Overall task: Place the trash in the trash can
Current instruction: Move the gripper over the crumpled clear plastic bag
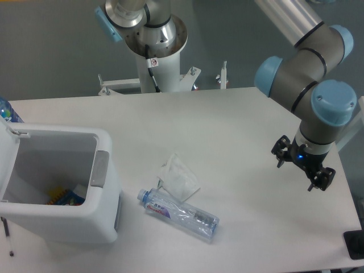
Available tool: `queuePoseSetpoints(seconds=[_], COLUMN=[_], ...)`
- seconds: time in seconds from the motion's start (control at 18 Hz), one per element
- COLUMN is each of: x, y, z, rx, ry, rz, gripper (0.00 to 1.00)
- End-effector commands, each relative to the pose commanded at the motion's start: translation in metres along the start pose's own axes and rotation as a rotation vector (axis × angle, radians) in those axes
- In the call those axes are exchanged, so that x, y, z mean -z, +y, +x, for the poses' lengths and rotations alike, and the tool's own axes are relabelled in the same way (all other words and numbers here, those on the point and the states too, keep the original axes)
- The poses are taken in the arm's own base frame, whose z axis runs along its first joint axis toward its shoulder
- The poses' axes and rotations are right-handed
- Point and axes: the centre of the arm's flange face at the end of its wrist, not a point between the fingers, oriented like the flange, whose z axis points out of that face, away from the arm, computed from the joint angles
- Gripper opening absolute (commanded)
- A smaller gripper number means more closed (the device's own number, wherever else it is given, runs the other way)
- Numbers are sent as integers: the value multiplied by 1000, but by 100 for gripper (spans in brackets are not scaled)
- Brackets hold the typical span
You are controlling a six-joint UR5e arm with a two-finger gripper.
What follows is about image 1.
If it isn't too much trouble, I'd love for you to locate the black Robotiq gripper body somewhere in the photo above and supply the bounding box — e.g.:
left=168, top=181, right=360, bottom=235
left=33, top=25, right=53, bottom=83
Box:
left=290, top=139, right=332, bottom=178

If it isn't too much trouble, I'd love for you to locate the white levelling foot bracket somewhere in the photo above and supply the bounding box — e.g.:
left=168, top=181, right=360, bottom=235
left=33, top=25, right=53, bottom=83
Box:
left=216, top=60, right=229, bottom=89

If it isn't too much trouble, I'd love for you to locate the black pen on table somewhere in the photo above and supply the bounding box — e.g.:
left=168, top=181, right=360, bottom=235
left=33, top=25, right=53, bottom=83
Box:
left=1, top=217, right=14, bottom=258

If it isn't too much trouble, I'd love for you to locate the clear plastic water bottle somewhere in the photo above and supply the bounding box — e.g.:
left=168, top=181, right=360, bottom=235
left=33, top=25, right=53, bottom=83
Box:
left=137, top=188, right=220, bottom=243

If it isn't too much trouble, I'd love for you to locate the black device at table edge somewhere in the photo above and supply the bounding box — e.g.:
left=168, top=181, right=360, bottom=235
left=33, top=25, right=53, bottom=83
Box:
left=343, top=230, right=363, bottom=260

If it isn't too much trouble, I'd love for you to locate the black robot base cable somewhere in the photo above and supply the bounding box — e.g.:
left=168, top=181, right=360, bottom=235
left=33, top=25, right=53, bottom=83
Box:
left=143, top=44, right=162, bottom=93

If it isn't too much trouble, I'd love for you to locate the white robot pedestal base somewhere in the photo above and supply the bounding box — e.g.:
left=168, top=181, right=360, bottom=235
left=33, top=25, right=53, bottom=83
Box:
left=98, top=15, right=201, bottom=96

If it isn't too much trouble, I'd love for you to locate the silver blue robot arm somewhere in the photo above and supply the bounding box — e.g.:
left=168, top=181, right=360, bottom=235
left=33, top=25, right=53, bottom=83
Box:
left=254, top=1, right=357, bottom=191

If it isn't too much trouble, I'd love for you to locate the colourful trash inside can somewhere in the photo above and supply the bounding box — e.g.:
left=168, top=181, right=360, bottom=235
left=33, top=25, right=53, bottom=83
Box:
left=46, top=184, right=87, bottom=206

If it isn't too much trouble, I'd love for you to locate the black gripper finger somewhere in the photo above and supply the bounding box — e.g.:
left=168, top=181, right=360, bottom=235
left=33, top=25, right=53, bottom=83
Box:
left=307, top=167, right=336, bottom=191
left=271, top=135, right=292, bottom=168

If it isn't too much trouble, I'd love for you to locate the white plastic trash can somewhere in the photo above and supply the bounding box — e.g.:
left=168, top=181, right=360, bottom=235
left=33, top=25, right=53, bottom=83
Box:
left=1, top=121, right=122, bottom=243

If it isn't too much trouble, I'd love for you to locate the white plastic bag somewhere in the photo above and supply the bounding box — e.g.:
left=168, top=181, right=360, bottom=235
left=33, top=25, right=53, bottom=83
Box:
left=157, top=153, right=201, bottom=202

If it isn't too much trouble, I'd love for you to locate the blue labelled bottle at edge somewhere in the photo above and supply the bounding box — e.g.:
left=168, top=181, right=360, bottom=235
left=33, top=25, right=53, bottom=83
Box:
left=0, top=97, right=24, bottom=123

